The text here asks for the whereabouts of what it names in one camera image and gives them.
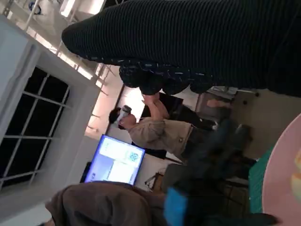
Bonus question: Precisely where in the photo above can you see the long twisted toy bread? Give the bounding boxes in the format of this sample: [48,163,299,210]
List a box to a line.
[290,157,301,201]

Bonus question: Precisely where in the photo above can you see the lit computer monitor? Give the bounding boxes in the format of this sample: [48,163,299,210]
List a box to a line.
[79,134,146,186]

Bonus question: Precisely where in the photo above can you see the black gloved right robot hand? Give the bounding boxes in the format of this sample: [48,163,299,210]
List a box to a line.
[61,0,301,98]

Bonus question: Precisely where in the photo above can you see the dark grid window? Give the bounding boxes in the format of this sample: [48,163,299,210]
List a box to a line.
[0,67,71,189]

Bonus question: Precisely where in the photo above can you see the white VR headset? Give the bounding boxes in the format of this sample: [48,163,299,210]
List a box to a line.
[116,105,132,124]

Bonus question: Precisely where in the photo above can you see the person wearing headset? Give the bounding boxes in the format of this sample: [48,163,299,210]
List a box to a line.
[108,93,224,163]

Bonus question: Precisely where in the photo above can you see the pink bowl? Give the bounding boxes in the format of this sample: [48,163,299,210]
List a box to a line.
[261,116,301,221]

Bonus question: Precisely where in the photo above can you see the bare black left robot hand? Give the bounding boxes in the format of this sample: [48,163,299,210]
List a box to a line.
[163,122,279,226]

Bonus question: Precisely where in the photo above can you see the green cutting mat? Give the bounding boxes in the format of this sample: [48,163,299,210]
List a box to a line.
[248,143,276,215]

